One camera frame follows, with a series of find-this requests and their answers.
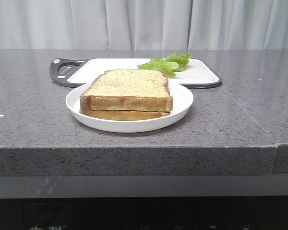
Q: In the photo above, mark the toasted bread slice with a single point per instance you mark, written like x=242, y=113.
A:
x=129, y=90
x=122, y=115

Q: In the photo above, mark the green lettuce leaf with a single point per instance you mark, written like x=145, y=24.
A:
x=175, y=62

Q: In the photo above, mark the white round plate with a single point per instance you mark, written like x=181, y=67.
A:
x=182, y=100

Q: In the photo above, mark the white cutting board grey rim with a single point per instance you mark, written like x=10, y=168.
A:
x=74, y=73

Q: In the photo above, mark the white pleated curtain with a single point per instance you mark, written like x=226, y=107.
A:
x=144, y=24

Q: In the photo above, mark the black appliance front panel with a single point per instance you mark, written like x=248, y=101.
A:
x=171, y=213

